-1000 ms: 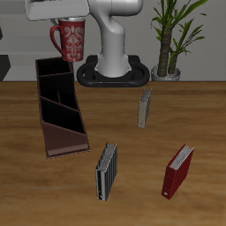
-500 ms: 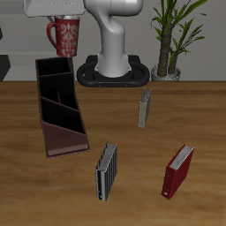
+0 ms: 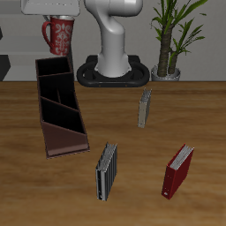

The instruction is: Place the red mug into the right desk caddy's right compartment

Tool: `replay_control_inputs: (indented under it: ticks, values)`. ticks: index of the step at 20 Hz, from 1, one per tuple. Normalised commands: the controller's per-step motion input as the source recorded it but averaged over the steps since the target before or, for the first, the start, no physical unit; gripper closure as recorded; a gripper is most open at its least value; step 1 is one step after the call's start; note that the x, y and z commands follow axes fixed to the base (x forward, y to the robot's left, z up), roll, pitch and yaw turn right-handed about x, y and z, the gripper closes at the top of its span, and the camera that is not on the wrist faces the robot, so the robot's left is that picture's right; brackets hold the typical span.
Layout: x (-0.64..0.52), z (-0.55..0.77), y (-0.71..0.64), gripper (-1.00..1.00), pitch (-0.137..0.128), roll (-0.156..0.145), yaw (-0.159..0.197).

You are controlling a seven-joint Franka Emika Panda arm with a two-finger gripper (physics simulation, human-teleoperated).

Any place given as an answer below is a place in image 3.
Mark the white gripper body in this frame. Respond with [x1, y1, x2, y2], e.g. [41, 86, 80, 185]
[20, 0, 81, 18]

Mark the red patterned mug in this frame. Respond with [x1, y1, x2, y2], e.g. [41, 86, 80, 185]
[41, 15, 75, 57]

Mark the dark brown desk caddy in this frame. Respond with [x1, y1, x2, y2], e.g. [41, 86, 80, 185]
[34, 56, 91, 160]

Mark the green pot plant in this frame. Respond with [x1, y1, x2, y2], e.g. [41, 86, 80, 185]
[149, 0, 209, 83]

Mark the grey standing book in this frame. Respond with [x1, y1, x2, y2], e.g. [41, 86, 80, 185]
[137, 87, 154, 129]

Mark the black striped standing book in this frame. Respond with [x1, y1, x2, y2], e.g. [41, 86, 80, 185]
[94, 141, 118, 202]

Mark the red standing book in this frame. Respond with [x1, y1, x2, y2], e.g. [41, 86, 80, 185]
[161, 142, 195, 200]

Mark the flat black base plate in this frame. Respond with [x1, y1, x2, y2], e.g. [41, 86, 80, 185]
[76, 54, 151, 88]

